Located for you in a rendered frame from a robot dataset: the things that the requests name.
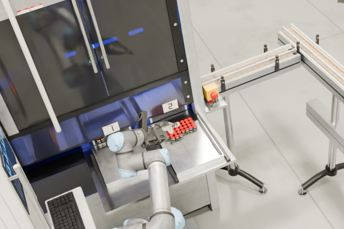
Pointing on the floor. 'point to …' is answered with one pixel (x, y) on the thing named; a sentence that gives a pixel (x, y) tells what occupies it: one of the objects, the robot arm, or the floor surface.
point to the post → (192, 65)
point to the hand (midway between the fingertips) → (169, 125)
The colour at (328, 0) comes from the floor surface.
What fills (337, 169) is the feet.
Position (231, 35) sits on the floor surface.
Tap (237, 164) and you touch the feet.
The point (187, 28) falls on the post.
